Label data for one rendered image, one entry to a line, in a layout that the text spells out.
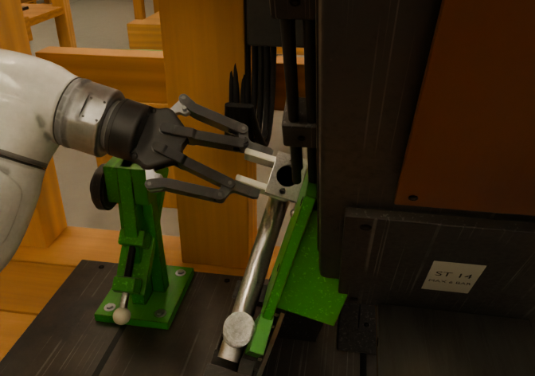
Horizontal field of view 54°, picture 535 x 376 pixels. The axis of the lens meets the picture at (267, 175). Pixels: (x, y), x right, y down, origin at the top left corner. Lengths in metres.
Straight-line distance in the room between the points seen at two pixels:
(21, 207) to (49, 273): 0.45
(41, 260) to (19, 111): 0.55
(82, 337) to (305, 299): 0.45
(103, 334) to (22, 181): 0.34
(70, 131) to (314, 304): 0.35
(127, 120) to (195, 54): 0.27
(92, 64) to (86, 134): 0.42
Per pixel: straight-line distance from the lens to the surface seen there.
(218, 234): 1.02
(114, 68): 1.05
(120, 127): 0.65
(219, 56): 0.87
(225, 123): 0.66
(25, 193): 0.70
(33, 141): 0.69
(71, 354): 0.92
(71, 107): 0.67
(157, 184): 0.65
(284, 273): 0.57
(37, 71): 0.69
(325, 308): 0.61
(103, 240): 1.19
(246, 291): 0.73
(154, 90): 1.03
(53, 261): 1.16
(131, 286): 0.87
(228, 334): 0.63
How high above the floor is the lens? 1.52
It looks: 27 degrees down
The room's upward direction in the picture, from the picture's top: straight up
